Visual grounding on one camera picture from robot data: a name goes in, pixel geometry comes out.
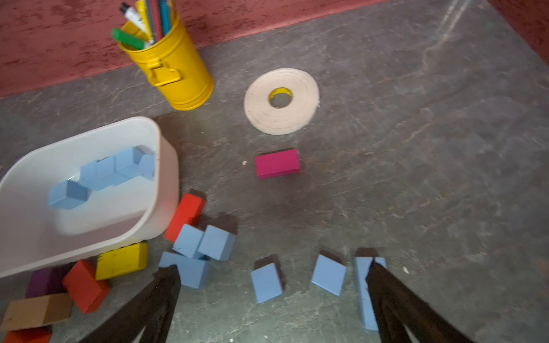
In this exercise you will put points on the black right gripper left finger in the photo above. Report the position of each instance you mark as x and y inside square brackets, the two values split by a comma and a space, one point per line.
[148, 315]

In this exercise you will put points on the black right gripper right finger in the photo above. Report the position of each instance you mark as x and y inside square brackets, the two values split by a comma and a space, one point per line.
[398, 311]

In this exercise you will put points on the light blue long block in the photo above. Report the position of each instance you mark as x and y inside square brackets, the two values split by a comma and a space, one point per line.
[362, 266]
[193, 273]

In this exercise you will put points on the light blue cube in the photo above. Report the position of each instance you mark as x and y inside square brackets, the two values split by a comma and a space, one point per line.
[329, 275]
[217, 243]
[267, 283]

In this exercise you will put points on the light blue cube block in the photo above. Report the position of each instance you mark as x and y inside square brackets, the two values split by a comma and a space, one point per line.
[67, 195]

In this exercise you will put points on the yellow block near bowl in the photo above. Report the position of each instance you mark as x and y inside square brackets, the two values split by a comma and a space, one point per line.
[122, 261]

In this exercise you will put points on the red flat block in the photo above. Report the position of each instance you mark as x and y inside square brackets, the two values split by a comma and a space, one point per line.
[81, 284]

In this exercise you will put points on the red upright block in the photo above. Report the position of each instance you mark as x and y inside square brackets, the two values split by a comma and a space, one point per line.
[188, 212]

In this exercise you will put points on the purple small block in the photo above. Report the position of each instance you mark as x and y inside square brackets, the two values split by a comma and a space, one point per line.
[47, 281]

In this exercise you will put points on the red small block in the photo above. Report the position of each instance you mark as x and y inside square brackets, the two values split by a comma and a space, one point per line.
[36, 335]

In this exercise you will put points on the tan block left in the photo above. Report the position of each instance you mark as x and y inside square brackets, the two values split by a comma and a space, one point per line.
[37, 312]

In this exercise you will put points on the white rectangular bowl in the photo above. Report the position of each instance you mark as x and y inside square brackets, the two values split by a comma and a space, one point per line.
[35, 235]

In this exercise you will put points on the magenta flat block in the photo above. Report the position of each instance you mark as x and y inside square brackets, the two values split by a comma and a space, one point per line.
[277, 164]

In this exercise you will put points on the white tape roll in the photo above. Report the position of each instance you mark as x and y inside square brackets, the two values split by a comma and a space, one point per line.
[282, 101]

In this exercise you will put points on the yellow metal pencil bucket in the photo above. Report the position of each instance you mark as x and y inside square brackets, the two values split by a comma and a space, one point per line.
[174, 66]

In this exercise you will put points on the green marker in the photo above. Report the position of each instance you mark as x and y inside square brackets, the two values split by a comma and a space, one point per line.
[129, 40]

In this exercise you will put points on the bundle of pencils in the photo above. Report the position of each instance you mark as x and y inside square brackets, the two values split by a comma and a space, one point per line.
[155, 18]

